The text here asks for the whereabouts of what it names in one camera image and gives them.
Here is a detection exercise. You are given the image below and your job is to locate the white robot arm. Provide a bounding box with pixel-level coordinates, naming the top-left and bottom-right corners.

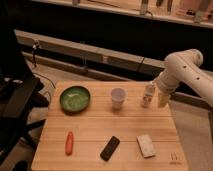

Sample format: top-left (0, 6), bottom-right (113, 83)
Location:
top-left (155, 49), bottom-right (213, 107)

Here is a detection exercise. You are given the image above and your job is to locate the small white bottle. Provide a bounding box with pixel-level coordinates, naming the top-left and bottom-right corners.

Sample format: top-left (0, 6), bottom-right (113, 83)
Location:
top-left (141, 81), bottom-right (155, 108)

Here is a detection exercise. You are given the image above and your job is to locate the white sponge block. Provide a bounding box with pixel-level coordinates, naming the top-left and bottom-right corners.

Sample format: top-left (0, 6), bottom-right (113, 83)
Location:
top-left (137, 134), bottom-right (156, 158)

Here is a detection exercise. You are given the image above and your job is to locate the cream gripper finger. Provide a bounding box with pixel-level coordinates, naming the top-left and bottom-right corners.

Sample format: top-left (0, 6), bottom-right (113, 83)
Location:
top-left (158, 92), bottom-right (170, 108)

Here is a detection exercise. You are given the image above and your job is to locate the green bowl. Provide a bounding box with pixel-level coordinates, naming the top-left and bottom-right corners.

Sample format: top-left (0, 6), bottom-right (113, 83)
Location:
top-left (60, 86), bottom-right (91, 113)

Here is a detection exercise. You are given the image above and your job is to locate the black chair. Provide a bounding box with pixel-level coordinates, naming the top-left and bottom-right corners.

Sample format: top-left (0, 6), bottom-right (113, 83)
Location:
top-left (0, 20), bottom-right (49, 165)

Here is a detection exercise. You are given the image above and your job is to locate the translucent plastic cup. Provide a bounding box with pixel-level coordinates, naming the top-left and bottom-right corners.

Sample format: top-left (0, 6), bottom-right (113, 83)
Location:
top-left (111, 88), bottom-right (126, 110)

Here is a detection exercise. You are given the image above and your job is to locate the black cable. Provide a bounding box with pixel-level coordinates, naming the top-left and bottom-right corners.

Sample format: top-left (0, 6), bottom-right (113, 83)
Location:
top-left (31, 41), bottom-right (57, 101)

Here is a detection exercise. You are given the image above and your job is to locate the orange carrot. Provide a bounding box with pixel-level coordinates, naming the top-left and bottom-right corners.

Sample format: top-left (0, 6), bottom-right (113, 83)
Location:
top-left (65, 132), bottom-right (74, 155)

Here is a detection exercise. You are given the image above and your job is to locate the black phone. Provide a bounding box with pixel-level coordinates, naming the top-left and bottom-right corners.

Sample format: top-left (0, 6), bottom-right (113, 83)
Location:
top-left (100, 136), bottom-right (120, 161)

